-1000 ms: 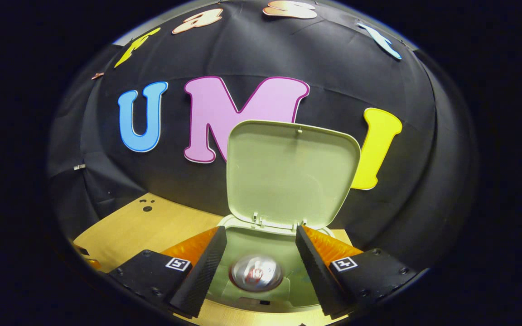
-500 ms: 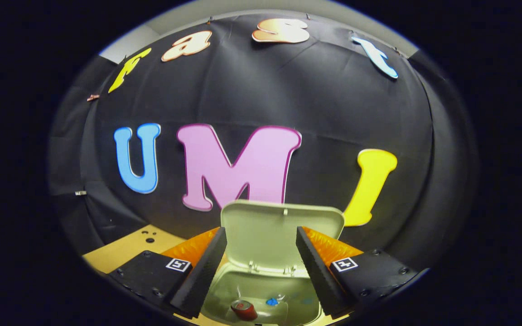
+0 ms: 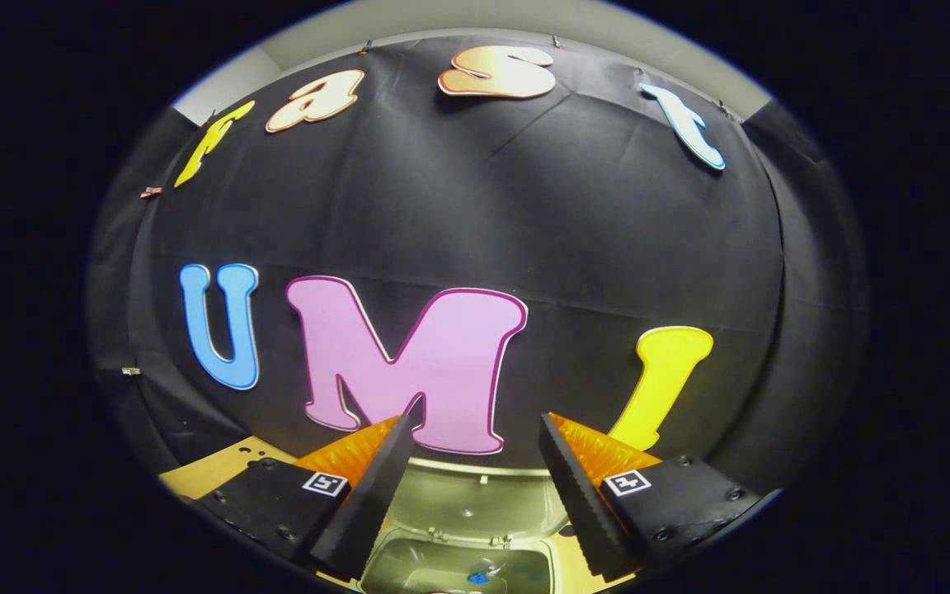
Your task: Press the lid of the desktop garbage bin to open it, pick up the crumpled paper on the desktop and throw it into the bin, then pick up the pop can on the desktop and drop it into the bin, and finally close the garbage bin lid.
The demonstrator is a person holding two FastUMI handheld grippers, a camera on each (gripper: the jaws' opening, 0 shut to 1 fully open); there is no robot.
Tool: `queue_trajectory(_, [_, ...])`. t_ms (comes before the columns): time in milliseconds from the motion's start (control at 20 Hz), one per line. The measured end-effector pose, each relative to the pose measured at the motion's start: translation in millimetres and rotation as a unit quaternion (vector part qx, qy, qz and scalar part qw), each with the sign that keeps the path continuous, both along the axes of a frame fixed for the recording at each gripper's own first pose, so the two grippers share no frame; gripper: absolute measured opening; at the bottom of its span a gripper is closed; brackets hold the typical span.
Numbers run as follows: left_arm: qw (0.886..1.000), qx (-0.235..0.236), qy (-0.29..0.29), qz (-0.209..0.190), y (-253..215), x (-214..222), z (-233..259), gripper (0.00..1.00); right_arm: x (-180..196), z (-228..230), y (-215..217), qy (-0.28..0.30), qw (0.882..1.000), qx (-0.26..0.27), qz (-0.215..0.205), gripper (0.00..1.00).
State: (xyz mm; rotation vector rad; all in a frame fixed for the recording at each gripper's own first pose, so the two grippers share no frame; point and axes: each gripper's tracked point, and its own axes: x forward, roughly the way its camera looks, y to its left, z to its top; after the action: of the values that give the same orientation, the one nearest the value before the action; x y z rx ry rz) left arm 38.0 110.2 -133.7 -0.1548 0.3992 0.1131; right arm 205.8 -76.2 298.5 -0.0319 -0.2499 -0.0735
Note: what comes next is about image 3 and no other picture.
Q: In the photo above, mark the pale green desktop garbage bin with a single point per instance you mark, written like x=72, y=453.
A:
x=475, y=503

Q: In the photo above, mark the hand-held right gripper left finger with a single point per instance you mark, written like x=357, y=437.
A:
x=368, y=507

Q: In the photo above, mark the black backdrop cloth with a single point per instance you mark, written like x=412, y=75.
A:
x=524, y=206

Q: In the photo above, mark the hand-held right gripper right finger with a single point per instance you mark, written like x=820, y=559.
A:
x=582, y=503

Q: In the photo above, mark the copper metal clip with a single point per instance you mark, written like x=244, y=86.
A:
x=151, y=192

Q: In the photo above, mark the blue paper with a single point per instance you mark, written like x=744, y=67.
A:
x=478, y=577

